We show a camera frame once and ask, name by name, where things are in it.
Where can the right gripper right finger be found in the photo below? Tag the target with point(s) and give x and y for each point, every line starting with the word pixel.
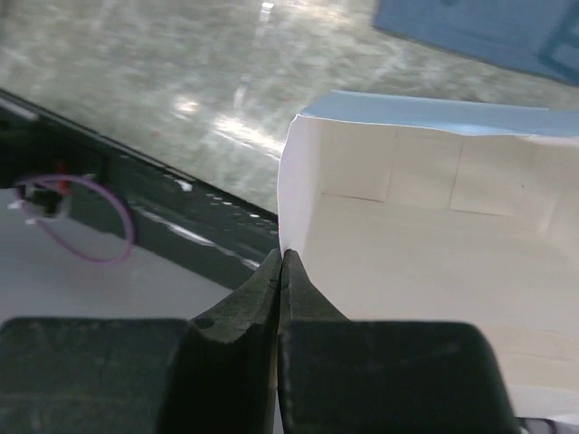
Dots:
pixel 337 375

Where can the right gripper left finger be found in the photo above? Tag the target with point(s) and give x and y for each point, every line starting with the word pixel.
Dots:
pixel 210 374

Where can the light blue paper bag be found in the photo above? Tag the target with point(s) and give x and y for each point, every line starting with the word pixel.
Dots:
pixel 411 208

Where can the blue letter-print cloth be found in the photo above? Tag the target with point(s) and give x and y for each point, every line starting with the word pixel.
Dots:
pixel 535 37

